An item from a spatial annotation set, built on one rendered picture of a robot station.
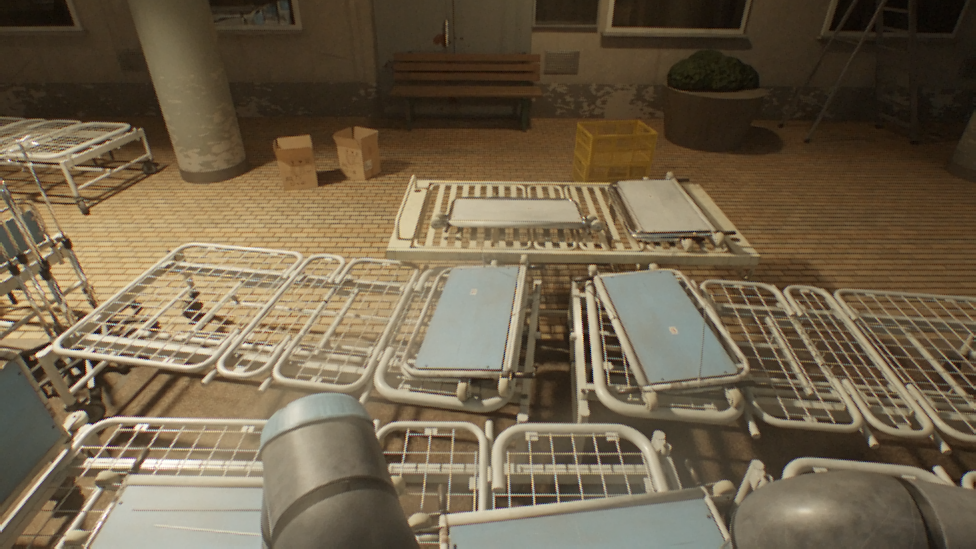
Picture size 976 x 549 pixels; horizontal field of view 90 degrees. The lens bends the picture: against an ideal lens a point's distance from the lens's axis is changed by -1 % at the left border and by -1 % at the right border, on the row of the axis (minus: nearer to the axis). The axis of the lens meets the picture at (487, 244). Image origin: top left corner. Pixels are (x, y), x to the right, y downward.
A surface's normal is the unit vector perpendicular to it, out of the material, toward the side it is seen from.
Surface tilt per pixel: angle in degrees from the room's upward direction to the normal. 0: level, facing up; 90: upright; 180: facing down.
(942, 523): 17
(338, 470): 10
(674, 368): 5
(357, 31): 90
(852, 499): 30
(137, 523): 5
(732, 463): 0
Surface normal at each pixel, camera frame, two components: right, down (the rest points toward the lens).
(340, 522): 0.20, -0.69
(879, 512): -0.40, -0.73
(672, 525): 0.01, -0.85
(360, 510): 0.42, -0.74
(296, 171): 0.29, 0.48
